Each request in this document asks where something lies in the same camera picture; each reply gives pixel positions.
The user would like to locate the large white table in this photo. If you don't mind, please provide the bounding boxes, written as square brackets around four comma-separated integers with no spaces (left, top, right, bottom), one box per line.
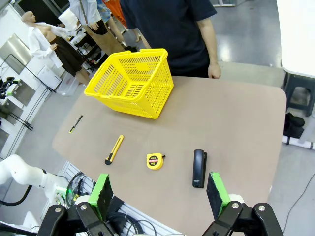
[277,0,315,79]

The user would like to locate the mannequin with brown skirt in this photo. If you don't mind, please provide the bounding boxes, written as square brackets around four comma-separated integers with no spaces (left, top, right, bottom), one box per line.
[21,11,91,86]

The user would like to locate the black stapler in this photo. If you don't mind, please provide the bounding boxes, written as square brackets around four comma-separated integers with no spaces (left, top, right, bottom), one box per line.
[192,149,208,189]

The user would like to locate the person in dark T-shirt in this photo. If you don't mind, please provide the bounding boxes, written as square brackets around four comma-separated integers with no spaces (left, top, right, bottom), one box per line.
[119,0,219,79]

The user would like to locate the clear plastic storage box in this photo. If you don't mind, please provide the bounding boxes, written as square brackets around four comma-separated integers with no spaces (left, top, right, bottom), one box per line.
[58,73,80,96]

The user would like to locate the black pen yellow cap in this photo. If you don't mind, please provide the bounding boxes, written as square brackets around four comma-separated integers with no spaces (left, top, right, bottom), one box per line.
[68,115,84,134]

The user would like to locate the person's left hand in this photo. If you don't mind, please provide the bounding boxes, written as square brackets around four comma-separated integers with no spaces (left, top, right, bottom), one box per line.
[207,63,222,80]

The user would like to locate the yellow tape measure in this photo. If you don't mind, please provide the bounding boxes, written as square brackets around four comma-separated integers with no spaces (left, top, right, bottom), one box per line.
[146,152,166,171]

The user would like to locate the yellow black utility knife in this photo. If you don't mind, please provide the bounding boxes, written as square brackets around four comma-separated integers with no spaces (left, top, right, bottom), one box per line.
[104,134,125,166]

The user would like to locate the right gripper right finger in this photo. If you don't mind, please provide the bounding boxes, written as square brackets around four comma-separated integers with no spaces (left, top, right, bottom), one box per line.
[201,171,285,236]

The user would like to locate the mannequin pale shirt brown trousers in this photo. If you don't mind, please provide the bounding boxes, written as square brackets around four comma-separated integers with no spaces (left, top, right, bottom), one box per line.
[68,0,126,57]

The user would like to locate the mannequin with orange trousers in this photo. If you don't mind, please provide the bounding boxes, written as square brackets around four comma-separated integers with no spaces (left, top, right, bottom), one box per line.
[97,0,141,43]

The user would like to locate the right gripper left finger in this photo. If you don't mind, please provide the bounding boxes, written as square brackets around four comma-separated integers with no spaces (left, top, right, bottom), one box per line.
[36,173,116,236]

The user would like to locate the grey plastic stool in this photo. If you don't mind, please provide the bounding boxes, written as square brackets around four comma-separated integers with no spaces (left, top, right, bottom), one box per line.
[283,72,315,118]

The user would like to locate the black green spare gripper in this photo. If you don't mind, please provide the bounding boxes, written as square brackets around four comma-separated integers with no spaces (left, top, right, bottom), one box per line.
[0,76,22,99]

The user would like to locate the yellow plastic shopping basket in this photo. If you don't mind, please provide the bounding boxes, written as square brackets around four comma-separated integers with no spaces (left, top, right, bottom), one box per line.
[84,48,175,120]

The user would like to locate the left arm black cable sleeve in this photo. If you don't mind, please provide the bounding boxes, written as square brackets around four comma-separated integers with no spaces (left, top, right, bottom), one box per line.
[0,184,33,207]

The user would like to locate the person's left forearm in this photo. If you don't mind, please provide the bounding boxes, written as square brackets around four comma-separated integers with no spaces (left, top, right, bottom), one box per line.
[200,29,220,66]

